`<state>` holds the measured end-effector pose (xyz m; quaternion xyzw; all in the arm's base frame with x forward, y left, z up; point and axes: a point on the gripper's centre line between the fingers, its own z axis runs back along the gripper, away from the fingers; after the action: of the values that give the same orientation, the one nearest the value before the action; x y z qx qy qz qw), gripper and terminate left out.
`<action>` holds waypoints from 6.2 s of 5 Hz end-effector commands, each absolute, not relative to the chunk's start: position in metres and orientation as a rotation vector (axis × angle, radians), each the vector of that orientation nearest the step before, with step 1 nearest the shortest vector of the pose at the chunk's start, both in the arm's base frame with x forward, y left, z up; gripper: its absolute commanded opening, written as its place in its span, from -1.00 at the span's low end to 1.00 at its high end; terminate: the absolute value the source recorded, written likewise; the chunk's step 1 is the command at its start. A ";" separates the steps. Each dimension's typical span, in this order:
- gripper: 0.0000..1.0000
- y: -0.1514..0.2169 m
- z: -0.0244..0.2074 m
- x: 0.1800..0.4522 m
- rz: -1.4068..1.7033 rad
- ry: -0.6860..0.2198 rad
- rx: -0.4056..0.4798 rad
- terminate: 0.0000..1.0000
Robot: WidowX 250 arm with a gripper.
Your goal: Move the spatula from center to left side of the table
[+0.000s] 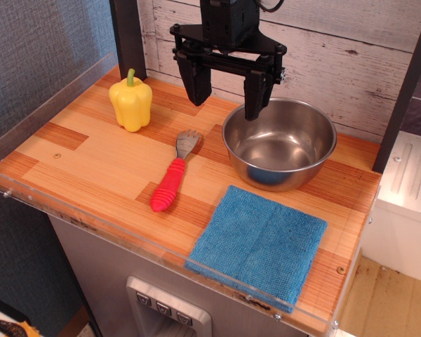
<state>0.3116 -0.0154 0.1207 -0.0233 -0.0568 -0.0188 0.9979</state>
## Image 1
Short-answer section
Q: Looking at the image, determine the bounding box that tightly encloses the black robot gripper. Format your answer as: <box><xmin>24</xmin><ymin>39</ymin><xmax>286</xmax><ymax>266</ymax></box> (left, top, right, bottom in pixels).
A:
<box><xmin>170</xmin><ymin>1</ymin><xmax>287</xmax><ymax>121</ymax></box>

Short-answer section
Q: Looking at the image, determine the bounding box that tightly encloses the red handled metal spork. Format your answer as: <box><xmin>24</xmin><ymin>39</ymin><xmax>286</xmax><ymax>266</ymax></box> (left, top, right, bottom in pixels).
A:
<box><xmin>149</xmin><ymin>130</ymin><xmax>201</xmax><ymax>212</ymax></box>

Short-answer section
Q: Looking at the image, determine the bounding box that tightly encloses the stainless steel bowl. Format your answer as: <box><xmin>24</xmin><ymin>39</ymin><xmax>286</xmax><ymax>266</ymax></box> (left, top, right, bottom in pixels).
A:
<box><xmin>222</xmin><ymin>98</ymin><xmax>338</xmax><ymax>192</ymax></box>

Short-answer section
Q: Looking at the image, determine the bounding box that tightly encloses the yellow plastic bell pepper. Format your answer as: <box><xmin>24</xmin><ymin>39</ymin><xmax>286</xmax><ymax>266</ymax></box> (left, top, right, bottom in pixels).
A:
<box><xmin>109</xmin><ymin>68</ymin><xmax>153</xmax><ymax>132</ymax></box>

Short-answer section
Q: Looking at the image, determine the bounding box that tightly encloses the blue folded cloth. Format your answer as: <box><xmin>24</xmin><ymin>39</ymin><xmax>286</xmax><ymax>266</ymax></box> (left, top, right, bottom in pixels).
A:
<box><xmin>185</xmin><ymin>185</ymin><xmax>328</xmax><ymax>313</ymax></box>

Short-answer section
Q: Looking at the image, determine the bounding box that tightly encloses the grey toy fridge cabinet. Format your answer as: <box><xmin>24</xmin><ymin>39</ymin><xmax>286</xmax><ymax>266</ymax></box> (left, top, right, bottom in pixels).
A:
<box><xmin>50</xmin><ymin>216</ymin><xmax>335</xmax><ymax>336</ymax></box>

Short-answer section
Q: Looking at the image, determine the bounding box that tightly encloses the grey ice dispenser panel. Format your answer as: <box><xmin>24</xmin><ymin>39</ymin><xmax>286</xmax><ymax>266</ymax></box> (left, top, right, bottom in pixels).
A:
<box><xmin>126</xmin><ymin>276</ymin><xmax>213</xmax><ymax>336</ymax></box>

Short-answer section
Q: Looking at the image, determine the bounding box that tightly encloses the clear acrylic table guard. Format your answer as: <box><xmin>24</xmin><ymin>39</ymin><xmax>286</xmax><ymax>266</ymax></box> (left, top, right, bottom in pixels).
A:
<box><xmin>0</xmin><ymin>54</ymin><xmax>380</xmax><ymax>318</ymax></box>

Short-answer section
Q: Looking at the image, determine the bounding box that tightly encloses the yellow black object at corner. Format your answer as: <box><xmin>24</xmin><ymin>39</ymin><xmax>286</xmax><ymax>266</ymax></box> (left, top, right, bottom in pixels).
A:
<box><xmin>0</xmin><ymin>319</ymin><xmax>41</xmax><ymax>337</ymax></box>

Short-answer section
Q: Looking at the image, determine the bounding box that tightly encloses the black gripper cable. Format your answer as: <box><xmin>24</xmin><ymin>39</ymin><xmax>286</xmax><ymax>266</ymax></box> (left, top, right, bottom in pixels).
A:
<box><xmin>254</xmin><ymin>0</ymin><xmax>285</xmax><ymax>13</ymax></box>

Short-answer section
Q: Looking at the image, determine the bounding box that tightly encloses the dark left vertical post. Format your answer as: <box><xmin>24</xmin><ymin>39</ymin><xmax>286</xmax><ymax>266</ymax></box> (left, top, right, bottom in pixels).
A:
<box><xmin>109</xmin><ymin>0</ymin><xmax>147</xmax><ymax>80</ymax></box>

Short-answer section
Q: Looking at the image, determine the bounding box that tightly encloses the dark vertical post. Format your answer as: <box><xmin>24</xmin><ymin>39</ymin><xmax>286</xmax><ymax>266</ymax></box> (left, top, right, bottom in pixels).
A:
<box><xmin>109</xmin><ymin>0</ymin><xmax>147</xmax><ymax>80</ymax></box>
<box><xmin>373</xmin><ymin>0</ymin><xmax>421</xmax><ymax>173</ymax></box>

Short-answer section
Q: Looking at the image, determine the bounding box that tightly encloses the dark right vertical post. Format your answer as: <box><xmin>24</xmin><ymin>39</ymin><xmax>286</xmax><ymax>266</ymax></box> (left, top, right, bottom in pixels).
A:
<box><xmin>373</xmin><ymin>0</ymin><xmax>421</xmax><ymax>173</ymax></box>

